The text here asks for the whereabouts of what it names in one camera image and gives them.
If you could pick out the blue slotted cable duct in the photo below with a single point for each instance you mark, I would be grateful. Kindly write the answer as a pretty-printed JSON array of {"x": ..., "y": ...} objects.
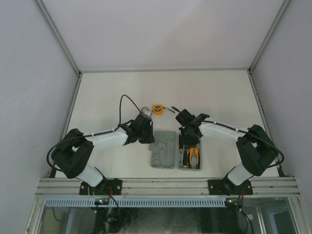
[{"x": 123, "y": 202}]

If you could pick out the orange black handled pliers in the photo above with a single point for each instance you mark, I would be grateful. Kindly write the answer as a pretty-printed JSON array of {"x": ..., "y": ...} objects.
[{"x": 194, "y": 158}]

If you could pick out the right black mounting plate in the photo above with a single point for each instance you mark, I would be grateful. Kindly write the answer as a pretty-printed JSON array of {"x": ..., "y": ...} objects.
[{"x": 225, "y": 187}]

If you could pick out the orange tape measure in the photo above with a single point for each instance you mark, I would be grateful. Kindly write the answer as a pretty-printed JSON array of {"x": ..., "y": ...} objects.
[{"x": 158, "y": 109}]

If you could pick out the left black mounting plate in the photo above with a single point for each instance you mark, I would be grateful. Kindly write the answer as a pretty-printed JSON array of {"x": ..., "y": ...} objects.
[{"x": 101, "y": 187}]

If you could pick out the phillips screwdriver black yellow handle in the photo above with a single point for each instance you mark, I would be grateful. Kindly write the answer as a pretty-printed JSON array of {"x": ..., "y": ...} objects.
[{"x": 180, "y": 145}]

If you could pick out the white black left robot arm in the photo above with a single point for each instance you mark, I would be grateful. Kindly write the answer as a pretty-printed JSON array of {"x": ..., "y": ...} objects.
[{"x": 72, "y": 154}]

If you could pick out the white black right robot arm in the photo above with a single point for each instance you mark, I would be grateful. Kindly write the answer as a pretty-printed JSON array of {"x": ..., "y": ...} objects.
[{"x": 256, "y": 150}]

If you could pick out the flathead screwdriver black yellow handle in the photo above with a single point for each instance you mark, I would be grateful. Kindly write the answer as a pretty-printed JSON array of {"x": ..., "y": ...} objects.
[{"x": 185, "y": 158}]

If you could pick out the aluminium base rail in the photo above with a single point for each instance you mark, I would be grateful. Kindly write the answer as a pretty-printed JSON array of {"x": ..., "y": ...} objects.
[{"x": 169, "y": 187}]

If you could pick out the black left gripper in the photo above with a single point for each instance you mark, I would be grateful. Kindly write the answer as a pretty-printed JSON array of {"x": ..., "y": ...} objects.
[{"x": 150, "y": 139}]

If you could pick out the black mounting plate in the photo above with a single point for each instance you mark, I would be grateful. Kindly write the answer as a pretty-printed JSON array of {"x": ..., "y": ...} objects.
[
  {"x": 101, "y": 187},
  {"x": 225, "y": 187}
]

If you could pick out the grey plastic tool case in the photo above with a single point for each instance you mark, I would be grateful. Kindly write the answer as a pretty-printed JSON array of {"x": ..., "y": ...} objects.
[{"x": 165, "y": 151}]

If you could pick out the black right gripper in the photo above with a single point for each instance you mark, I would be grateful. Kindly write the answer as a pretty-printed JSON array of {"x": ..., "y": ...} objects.
[{"x": 186, "y": 143}]

